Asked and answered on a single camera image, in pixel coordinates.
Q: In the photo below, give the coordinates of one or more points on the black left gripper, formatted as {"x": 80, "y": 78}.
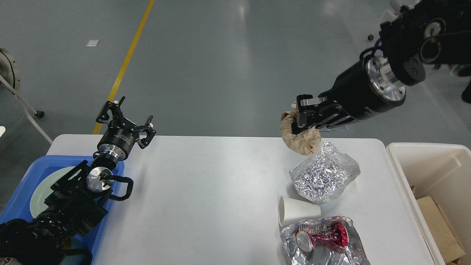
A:
{"x": 117, "y": 142}

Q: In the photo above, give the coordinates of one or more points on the crushed red soda can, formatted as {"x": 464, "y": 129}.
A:
{"x": 307, "y": 241}

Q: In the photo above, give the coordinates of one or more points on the brown paper ball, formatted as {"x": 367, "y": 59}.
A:
{"x": 305, "y": 143}

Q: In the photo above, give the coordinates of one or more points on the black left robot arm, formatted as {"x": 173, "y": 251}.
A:
{"x": 77, "y": 203}

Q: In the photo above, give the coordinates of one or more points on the foil sheet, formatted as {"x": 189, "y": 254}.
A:
{"x": 324, "y": 253}

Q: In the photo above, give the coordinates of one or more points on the blue plastic tray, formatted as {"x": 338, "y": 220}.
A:
{"x": 18, "y": 207}

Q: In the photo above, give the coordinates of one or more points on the pale green plate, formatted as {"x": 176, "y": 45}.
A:
{"x": 37, "y": 202}

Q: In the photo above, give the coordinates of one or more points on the teal mug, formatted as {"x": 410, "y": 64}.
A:
{"x": 73, "y": 247}

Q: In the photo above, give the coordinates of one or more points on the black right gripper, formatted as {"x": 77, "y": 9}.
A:
{"x": 366, "y": 89}

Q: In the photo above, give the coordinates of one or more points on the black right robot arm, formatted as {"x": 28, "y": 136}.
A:
{"x": 433, "y": 32}

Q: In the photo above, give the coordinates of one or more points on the aluminium foil ball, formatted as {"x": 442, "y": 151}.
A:
{"x": 323, "y": 176}

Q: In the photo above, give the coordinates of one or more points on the white plastic bin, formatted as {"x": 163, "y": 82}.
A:
{"x": 441, "y": 171}

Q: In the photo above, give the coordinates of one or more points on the white paper cup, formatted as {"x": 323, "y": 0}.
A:
{"x": 291, "y": 210}

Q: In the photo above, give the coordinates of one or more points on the white wheeled chair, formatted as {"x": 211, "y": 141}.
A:
{"x": 388, "y": 15}

